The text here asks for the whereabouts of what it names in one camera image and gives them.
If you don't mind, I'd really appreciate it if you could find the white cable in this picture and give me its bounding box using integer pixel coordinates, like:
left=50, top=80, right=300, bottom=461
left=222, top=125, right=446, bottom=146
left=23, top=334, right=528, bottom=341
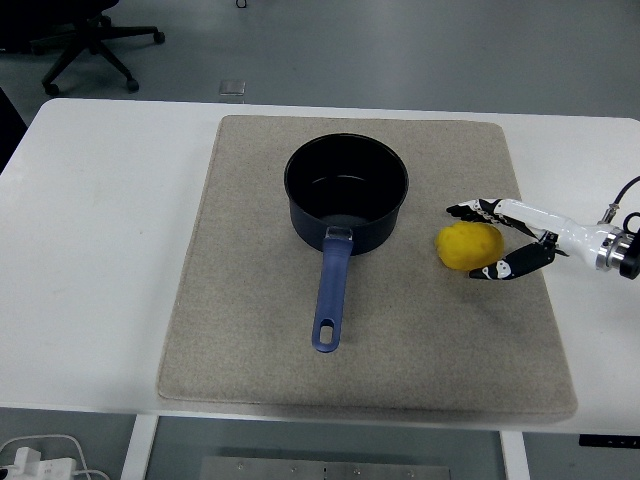
left=0, top=433, right=109, bottom=480

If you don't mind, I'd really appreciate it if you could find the black table control panel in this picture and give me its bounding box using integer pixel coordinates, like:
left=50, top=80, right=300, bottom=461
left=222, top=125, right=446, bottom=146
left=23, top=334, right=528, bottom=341
left=578, top=434, right=640, bottom=448

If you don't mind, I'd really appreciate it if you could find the white table leg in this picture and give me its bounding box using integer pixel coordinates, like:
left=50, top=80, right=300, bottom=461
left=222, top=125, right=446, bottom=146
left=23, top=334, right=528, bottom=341
left=119, top=414, right=160, bottom=480
left=499, top=429, right=531, bottom=480

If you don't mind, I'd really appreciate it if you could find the yellow potato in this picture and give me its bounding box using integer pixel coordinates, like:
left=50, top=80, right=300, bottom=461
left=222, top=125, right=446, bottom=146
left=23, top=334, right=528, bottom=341
left=433, top=222, right=505, bottom=272

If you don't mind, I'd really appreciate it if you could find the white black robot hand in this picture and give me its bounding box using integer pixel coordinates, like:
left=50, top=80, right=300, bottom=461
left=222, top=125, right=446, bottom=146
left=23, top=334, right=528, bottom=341
left=446, top=197, right=605, bottom=281

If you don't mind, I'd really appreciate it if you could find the grey metal plate with screws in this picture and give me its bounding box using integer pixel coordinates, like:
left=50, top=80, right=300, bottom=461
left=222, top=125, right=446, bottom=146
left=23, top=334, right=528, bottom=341
left=199, top=455, right=451, bottom=480

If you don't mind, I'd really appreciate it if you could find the black office chair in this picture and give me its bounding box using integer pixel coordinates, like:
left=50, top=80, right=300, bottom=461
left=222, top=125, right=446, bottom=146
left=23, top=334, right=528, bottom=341
left=0, top=0, right=166, bottom=96

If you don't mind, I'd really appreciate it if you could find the white power strip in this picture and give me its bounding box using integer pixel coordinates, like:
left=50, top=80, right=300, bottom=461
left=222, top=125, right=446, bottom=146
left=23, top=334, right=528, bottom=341
left=0, top=447, right=76, bottom=480

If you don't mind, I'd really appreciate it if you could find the beige fabric mat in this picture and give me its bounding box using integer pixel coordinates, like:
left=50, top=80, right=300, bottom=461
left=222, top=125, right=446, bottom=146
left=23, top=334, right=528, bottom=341
left=156, top=114, right=580, bottom=420

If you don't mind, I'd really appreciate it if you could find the blue pot with handle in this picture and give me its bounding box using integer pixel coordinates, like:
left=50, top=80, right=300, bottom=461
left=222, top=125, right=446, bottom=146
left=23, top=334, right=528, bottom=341
left=283, top=132, right=410, bottom=355

